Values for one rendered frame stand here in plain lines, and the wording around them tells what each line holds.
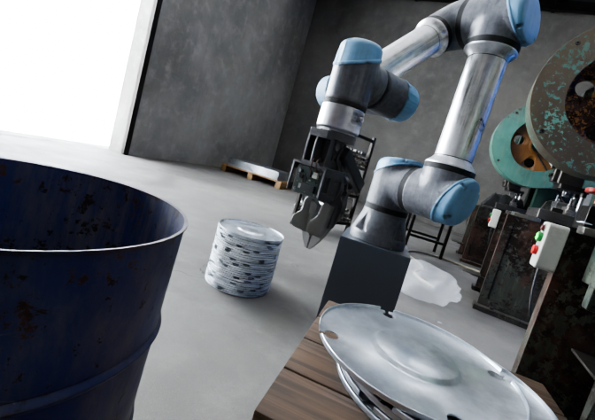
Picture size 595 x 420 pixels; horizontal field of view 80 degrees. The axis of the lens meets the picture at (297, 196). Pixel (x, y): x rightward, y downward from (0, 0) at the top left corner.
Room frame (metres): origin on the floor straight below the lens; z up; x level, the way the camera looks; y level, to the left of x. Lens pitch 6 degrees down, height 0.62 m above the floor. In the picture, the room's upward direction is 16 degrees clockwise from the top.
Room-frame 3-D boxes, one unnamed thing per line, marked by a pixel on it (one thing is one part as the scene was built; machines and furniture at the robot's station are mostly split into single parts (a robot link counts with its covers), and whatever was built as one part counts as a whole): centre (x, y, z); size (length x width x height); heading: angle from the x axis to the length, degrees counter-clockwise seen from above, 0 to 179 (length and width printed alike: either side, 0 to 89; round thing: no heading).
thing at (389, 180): (0.96, -0.24, 0.62); 0.13 x 0.12 x 0.14; 39
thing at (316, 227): (0.62, -0.05, 0.51); 0.06 x 0.03 x 0.09; 142
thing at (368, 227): (0.97, -0.24, 0.50); 0.15 x 0.15 x 0.10
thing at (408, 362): (0.49, -0.23, 0.39); 0.29 x 0.29 x 0.01
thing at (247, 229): (1.54, 0.15, 0.25); 0.29 x 0.29 x 0.01
